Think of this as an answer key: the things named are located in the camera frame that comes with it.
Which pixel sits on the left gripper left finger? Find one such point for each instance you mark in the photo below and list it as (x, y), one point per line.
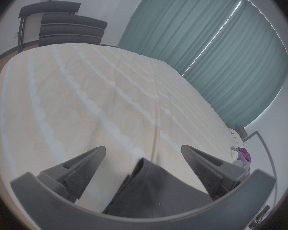
(81, 174)

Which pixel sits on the blue-green curtain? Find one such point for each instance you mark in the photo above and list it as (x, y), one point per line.
(177, 25)
(242, 68)

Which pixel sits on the black T-shirt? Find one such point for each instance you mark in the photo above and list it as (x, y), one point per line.
(153, 195)

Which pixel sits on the black chest of drawers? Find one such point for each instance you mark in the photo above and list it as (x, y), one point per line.
(69, 30)

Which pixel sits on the purple satin garment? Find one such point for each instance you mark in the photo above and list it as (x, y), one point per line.
(245, 153)

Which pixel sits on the white printed pillow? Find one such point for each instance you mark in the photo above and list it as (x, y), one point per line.
(235, 138)

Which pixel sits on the bed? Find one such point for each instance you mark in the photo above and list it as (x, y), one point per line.
(86, 99)

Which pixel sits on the white garment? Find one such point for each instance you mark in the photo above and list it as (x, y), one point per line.
(234, 153)

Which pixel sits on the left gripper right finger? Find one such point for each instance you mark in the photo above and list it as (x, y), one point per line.
(211, 174)

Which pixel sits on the grey bedside table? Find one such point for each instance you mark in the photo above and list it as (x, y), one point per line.
(240, 129)

